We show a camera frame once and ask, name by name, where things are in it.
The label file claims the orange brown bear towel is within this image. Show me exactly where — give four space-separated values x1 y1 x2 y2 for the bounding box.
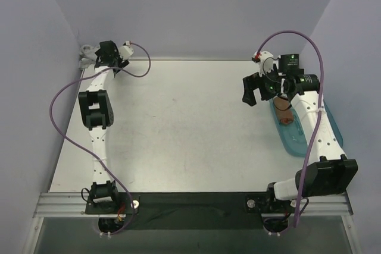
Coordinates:
273 96 294 126

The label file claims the grey towel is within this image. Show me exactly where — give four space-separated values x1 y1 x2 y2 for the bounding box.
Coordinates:
79 45 99 70

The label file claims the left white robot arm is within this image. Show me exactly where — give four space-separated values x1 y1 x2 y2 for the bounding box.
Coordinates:
78 40 123 214

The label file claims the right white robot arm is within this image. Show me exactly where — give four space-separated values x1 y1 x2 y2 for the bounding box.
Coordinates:
242 52 358 213

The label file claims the teal plastic tray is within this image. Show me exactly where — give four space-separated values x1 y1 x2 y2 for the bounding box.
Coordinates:
268 96 344 157

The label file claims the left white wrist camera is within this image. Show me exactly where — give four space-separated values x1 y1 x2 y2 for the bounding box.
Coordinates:
118 41 134 59

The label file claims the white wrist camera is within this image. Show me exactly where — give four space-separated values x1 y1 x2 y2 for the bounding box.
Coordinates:
258 52 280 76
118 41 134 59

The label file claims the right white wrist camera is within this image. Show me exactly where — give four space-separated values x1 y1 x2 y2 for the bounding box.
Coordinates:
258 52 280 76

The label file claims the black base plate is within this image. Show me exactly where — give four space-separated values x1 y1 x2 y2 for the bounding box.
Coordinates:
99 192 286 230

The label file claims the aluminium front frame rail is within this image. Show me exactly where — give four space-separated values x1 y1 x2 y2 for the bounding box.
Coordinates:
32 190 354 218

